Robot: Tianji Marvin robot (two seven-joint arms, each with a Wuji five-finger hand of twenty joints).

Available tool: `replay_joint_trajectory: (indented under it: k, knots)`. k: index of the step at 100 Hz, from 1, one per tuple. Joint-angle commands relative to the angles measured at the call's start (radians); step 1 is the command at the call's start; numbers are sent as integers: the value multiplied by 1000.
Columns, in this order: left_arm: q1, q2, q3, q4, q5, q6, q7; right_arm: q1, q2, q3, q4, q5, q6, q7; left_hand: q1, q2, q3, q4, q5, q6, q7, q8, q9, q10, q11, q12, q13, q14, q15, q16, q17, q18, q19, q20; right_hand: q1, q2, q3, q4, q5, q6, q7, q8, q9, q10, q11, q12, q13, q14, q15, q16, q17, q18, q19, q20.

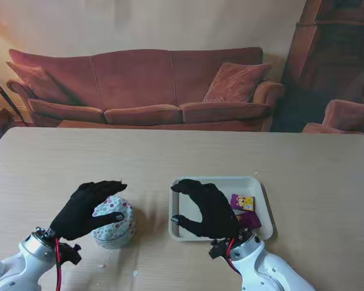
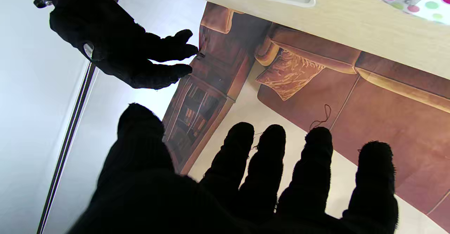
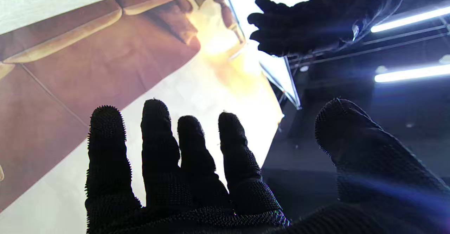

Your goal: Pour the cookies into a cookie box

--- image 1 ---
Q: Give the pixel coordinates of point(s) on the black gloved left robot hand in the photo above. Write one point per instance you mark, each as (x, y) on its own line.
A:
(76, 209)

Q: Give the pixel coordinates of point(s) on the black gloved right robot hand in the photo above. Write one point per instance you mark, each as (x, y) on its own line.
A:
(215, 212)

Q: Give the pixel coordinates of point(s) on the purple printed snack packet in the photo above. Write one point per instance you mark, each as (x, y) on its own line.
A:
(242, 202)

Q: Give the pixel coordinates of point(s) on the plain purple snack packet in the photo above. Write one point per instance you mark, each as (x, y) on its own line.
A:
(250, 219)

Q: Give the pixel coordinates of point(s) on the polka dot round box lid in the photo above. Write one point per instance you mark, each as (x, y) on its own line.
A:
(115, 204)

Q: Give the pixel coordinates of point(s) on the beige rectangular tray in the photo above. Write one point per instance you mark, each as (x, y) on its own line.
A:
(245, 185)

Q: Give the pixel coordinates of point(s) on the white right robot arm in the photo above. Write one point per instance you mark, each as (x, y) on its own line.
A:
(276, 272)

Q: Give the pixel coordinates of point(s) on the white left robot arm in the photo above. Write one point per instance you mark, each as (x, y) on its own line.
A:
(18, 266)

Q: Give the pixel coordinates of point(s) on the round polka dot cookie box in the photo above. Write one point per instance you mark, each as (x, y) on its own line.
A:
(118, 238)

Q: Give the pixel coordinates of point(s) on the patterned orange sofa cushion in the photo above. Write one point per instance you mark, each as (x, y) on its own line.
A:
(235, 82)

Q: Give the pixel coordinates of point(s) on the plain red brown sofa cushion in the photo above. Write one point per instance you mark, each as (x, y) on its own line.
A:
(33, 80)

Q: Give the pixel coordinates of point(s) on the red brown three-seat sofa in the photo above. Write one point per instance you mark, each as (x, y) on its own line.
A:
(133, 78)

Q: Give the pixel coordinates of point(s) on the red brown armchair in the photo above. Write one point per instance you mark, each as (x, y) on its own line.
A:
(349, 116)

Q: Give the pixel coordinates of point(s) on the dark wooden cabinet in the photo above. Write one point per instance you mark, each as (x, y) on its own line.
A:
(330, 45)

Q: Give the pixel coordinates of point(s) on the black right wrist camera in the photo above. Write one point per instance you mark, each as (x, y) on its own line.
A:
(218, 250)

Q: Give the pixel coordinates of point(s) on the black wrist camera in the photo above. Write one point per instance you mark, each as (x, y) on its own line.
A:
(218, 250)
(68, 254)

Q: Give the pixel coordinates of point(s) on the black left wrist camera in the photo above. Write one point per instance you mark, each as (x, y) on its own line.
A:
(68, 254)

